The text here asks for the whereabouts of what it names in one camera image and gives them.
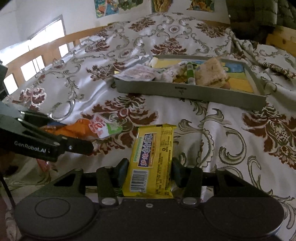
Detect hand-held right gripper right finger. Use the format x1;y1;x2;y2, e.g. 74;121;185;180
172;158;271;207

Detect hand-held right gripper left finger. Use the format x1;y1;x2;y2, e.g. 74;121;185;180
23;158;129;207

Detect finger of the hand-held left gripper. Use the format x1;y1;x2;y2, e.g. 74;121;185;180
54;135;94;156
20;111;59;127

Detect clear bag of orange snacks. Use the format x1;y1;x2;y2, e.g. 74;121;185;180
38;113;123;142

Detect yellow snack packet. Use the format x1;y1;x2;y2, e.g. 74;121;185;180
121;124;177;198

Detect grey tray with cartoon picture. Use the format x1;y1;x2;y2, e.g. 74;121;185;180
113;54;267;110

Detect white snack packet red print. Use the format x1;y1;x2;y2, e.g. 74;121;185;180
113;64;158;81

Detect clear floss cake packet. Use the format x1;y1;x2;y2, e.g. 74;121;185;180
157;61;197;85

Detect clear rice crisp packet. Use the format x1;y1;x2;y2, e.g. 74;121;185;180
194;57;230;88

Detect floral printed bedspread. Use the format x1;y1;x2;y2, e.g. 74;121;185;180
0;11;296;234

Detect window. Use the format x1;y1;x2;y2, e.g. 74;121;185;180
3;15;70;93

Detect olive quilted jacket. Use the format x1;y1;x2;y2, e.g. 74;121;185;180
225;0;296;35

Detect black cable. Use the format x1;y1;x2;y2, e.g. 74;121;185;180
0;175;18;207

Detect wooden bed frame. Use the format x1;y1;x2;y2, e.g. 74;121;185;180
0;21;296;93

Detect cartoon children wall poster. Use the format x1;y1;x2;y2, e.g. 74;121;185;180
94;0;145;19

